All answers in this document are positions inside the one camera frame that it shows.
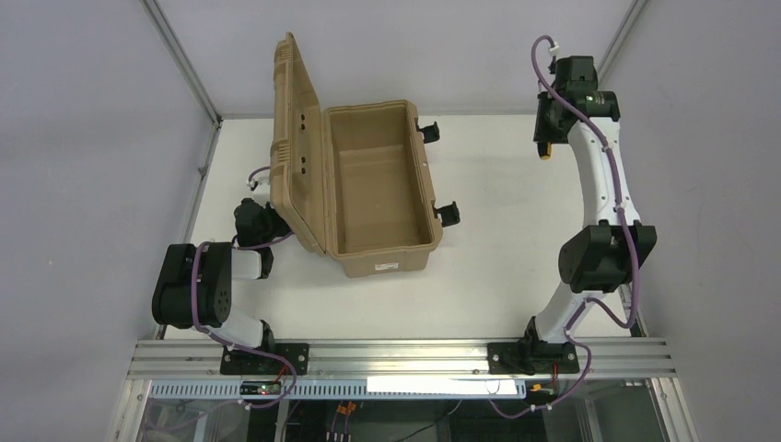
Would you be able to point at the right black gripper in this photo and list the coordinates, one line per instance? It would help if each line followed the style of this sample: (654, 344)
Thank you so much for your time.
(545, 136)

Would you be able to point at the black mounting plate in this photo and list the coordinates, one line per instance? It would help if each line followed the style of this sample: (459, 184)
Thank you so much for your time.
(532, 359)
(241, 363)

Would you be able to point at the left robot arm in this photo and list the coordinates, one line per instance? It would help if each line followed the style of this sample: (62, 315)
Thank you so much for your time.
(194, 285)

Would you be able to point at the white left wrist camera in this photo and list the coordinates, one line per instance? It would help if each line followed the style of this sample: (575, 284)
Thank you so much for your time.
(261, 193)

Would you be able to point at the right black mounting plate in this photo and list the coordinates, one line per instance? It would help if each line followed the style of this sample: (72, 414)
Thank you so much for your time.
(532, 359)

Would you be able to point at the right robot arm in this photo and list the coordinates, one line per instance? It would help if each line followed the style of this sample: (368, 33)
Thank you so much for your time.
(613, 242)

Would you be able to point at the white slotted cable duct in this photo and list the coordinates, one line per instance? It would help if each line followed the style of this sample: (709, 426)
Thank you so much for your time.
(373, 388)

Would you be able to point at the tan plastic toolbox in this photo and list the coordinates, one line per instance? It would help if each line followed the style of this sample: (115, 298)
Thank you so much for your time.
(352, 182)

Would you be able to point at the aluminium frame rail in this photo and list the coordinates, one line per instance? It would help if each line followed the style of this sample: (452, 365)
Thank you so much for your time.
(603, 358)

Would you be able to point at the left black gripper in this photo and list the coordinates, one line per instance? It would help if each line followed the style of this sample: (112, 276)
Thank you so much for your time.
(268, 223)

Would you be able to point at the black yellow screwdriver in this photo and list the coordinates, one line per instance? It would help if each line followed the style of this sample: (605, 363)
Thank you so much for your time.
(544, 150)

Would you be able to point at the black toolbox latch near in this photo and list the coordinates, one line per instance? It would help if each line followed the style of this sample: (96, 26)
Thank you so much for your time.
(448, 215)

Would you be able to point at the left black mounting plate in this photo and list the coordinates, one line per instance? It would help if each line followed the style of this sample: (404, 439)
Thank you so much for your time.
(241, 363)

